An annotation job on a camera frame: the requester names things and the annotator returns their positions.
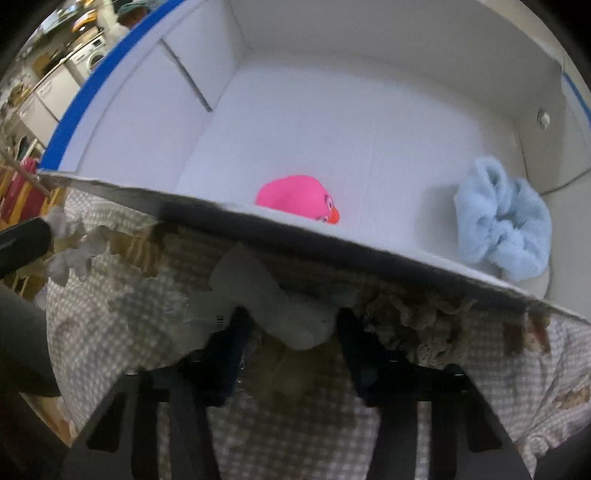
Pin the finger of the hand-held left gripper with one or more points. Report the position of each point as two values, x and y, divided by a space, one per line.
23 244

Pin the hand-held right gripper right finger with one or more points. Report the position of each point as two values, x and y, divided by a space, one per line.
364 360

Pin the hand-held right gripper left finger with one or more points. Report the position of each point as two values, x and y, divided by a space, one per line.
230 334

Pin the white soft cloth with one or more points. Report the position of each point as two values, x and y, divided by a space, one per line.
272 304

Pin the cream lace cloth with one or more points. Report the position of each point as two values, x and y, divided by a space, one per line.
76 251

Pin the beige lace scrunchie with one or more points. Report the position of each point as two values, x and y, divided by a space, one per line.
415 323

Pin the pink rubber duck toy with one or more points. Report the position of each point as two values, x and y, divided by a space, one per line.
298 198

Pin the light blue fluffy scrunchie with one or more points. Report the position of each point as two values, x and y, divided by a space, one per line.
503 221

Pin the white cardboard box blue tape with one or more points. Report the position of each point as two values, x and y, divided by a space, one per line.
346 115

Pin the red bag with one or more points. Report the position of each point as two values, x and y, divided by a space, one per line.
23 184

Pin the checked blanket with dog print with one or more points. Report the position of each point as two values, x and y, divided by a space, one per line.
138 323

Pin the white kitchen cabinet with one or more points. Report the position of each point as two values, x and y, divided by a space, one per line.
46 101

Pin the white washing machine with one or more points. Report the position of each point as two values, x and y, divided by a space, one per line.
92 53

